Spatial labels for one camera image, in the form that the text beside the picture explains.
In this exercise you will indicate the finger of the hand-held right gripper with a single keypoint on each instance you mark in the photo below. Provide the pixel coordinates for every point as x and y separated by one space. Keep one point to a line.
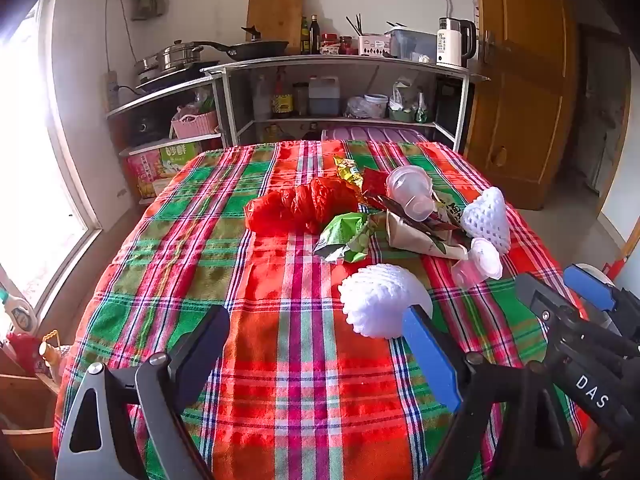
587 285
540 300

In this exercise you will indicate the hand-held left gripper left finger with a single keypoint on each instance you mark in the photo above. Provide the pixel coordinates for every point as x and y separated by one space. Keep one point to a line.
200 355

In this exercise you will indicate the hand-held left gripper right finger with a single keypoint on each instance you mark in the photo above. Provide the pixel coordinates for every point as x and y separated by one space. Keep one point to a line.
430 355

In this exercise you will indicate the pink lidded plastic cup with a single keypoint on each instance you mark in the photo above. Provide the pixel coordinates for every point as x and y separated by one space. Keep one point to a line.
482 260

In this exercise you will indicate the round white foam net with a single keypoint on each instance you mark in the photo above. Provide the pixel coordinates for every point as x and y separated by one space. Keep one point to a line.
380 300

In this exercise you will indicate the heart-shaped white foam net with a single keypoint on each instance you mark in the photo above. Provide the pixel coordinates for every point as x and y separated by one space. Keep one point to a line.
487 215

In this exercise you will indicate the brown paper wrapper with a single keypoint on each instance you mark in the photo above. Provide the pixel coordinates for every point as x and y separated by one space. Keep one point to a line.
410 237

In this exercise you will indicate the dark brown wrapper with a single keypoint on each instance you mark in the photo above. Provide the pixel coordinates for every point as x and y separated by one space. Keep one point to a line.
440 225

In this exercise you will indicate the beige bun packet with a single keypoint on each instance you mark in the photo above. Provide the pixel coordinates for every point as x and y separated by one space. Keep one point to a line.
450 212

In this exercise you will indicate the small clear plastic cup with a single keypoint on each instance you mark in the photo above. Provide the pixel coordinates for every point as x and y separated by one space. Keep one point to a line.
417 207

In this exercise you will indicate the green snack wrapper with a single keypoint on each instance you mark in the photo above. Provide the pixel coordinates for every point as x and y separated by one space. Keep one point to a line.
342 235

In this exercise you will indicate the red plastic bag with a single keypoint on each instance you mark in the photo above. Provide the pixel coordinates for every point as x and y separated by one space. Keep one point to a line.
290 210

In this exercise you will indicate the large clear plastic cup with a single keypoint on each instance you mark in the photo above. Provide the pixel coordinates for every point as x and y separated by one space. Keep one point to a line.
405 182

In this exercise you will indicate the red snack packet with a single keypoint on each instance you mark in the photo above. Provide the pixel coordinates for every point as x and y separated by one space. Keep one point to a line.
372 185

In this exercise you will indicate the yellow snack packet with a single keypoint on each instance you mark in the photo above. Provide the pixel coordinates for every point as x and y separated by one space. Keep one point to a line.
347 172

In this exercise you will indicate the plaid tablecloth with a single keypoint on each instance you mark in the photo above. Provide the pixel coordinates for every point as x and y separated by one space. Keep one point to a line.
280 360

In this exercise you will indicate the wooden cabinet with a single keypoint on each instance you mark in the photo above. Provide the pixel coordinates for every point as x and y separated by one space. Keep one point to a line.
25 400

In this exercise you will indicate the white detergent bottle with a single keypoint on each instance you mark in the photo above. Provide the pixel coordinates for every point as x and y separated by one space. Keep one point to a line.
22 317

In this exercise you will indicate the wooden door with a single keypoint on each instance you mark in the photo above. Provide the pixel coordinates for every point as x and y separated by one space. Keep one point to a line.
525 110

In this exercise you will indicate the colourful carton box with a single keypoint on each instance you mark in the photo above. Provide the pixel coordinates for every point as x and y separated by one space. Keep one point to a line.
165 160

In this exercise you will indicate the green food packet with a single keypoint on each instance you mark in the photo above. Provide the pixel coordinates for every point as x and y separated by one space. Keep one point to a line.
422 110

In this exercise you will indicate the pink storage bin lid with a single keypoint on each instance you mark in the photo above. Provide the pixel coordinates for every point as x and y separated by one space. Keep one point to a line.
370 134

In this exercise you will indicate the pink woven basket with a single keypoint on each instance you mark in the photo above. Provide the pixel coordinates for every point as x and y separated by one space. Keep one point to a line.
195 125

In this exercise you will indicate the green bowl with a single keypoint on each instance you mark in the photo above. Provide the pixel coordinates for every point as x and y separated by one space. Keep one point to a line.
401 115

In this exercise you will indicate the large yellow oil jug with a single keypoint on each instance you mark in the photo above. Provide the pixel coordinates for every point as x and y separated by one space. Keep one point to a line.
272 133

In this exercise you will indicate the black cooking pot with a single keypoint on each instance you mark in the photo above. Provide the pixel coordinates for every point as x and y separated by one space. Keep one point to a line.
145 127

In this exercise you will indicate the white food bags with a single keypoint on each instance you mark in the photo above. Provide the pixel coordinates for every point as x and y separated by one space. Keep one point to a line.
404 94

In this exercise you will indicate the dark glass bottle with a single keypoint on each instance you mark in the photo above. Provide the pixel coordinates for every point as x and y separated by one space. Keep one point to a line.
311 132

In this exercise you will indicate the white lidded jar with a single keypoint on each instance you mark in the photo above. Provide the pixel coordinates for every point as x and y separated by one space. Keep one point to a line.
376 106

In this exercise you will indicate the crumpled clear plastic bag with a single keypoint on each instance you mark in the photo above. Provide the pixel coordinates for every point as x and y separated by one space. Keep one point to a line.
356 108

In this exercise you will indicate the white plastic bottle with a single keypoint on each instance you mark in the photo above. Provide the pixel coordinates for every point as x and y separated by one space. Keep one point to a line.
261 100

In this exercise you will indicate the yellow label sauce bottle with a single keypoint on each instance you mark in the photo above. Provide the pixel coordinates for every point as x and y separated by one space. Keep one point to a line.
282 102

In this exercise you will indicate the small metal shelf rack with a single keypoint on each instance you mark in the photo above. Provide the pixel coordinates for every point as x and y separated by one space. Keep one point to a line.
165 91

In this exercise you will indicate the white electric kettle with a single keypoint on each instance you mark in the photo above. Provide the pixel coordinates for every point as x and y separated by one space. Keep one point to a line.
450 42

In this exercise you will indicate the dark glass jar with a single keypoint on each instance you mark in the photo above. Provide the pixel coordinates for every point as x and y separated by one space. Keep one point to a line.
300 100

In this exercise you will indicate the black induction cooker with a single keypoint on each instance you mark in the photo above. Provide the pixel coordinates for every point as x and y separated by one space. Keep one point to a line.
170 79

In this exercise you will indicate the plastic jerrycan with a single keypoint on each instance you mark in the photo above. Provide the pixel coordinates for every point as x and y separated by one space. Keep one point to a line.
325 97

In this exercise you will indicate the clear storage box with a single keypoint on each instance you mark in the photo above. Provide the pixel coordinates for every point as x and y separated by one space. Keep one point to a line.
412 45

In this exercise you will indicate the steel steamer pot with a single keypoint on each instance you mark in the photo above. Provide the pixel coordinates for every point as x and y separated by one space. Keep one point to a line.
175 55

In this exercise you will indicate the pink chopstick holder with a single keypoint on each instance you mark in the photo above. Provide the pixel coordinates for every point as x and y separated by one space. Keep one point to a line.
372 45

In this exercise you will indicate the large metal shelf rack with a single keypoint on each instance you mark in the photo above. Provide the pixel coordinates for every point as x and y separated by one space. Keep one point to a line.
325 62

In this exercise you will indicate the black frying pan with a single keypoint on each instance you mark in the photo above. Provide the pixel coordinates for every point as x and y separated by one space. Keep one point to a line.
260 49

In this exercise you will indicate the small red jar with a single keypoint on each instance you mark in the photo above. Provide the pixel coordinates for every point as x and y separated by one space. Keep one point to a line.
348 45

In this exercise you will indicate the large red jar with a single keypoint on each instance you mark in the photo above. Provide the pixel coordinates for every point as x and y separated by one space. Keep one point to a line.
330 45

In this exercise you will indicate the black chopsticks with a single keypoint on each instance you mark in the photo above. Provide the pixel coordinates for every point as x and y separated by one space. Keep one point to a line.
357 25

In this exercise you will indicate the yellow oil bottle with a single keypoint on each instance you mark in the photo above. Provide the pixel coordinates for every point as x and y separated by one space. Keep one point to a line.
304 37

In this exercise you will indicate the dark sauce bottle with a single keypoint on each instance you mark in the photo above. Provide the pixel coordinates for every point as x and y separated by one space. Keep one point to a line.
314 35

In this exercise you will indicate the wooden cutting board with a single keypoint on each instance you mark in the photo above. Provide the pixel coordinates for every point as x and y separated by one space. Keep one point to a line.
275 15

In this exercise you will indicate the white window frame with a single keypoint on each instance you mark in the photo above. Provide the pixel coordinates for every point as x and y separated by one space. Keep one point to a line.
75 200

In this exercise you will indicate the wall power strip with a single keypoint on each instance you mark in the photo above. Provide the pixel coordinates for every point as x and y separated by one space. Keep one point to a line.
112 90

